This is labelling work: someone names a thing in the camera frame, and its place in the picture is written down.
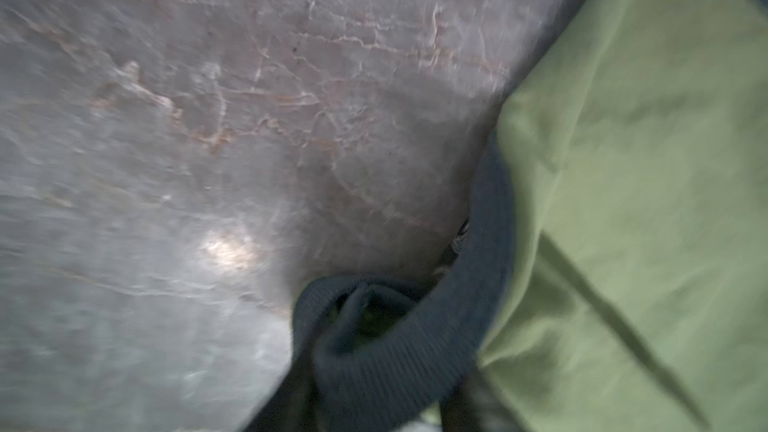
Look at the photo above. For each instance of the green tank top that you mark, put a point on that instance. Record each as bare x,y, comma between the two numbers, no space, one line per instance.
614,274

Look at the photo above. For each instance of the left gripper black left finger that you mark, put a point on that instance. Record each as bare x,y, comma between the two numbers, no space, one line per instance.
292,407

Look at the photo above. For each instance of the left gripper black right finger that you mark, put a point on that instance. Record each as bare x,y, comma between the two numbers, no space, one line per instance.
473,407

